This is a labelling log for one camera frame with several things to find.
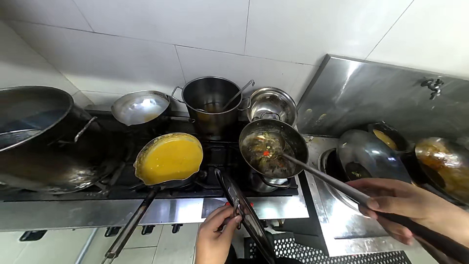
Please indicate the steel backsplash panel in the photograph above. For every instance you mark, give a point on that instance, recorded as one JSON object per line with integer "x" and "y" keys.
{"x": 384, "y": 95}

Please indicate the shiny steel bowl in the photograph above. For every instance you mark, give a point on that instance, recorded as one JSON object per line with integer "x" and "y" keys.
{"x": 273, "y": 99}

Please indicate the large grey metal wok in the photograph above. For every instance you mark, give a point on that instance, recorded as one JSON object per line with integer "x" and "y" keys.
{"x": 372, "y": 148}

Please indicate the large dark cooking pot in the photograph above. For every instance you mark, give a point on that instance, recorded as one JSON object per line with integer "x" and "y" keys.
{"x": 47, "y": 161}

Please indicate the person's right forearm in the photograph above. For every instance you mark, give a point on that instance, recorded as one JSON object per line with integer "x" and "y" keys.
{"x": 454, "y": 223}

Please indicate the brown soup with vegetables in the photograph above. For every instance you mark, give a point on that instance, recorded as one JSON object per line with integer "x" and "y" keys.
{"x": 261, "y": 146}

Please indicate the steel counter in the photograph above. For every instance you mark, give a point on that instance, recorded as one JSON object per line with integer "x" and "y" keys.
{"x": 348, "y": 227}

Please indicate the yellow sauce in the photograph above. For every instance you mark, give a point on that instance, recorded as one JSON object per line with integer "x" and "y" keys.
{"x": 172, "y": 159}

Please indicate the pan with orange-brown food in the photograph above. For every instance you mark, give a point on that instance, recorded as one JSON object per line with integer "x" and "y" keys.
{"x": 445, "y": 161}

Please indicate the metal faucet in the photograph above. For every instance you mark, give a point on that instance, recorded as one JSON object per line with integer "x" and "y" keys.
{"x": 435, "y": 87}

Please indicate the person's right hand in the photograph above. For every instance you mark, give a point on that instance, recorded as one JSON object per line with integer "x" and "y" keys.
{"x": 414, "y": 198}

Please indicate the black perforated floor mat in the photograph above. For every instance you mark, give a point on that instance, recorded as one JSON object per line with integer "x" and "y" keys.
{"x": 284, "y": 245}

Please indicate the person's left hand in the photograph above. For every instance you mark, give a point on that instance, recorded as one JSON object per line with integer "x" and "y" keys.
{"x": 211, "y": 238}

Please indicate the black pan with yellow residue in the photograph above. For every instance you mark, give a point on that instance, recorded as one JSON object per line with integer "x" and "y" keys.
{"x": 397, "y": 134}

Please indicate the grey metal pole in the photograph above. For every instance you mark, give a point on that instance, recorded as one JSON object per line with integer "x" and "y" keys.
{"x": 86, "y": 246}

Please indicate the person's left index finger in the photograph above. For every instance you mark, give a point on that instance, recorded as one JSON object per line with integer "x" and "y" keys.
{"x": 218, "y": 214}

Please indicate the person's right fingers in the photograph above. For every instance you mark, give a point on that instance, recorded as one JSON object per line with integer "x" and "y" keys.
{"x": 397, "y": 230}

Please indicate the black stove knob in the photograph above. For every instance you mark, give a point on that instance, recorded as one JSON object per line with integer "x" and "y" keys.
{"x": 176, "y": 228}
{"x": 148, "y": 229}
{"x": 33, "y": 235}
{"x": 112, "y": 231}

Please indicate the person's right thumb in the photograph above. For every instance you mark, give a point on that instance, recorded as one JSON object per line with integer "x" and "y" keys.
{"x": 388, "y": 205}

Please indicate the person's right index finger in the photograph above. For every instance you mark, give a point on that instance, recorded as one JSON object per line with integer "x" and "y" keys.
{"x": 370, "y": 183}

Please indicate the round steel-rimmed dark pot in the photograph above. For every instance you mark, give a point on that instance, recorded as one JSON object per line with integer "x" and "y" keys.
{"x": 331, "y": 165}

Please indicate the small steel pot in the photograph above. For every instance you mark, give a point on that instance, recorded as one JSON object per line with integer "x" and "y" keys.
{"x": 264, "y": 186}

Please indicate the black gas stove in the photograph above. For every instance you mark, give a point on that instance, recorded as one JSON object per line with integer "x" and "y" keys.
{"x": 216, "y": 161}

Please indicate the person's left thumb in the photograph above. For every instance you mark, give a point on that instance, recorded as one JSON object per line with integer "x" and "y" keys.
{"x": 231, "y": 224}

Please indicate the tall steel stockpot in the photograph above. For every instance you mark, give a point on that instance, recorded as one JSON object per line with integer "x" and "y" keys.
{"x": 214, "y": 123}

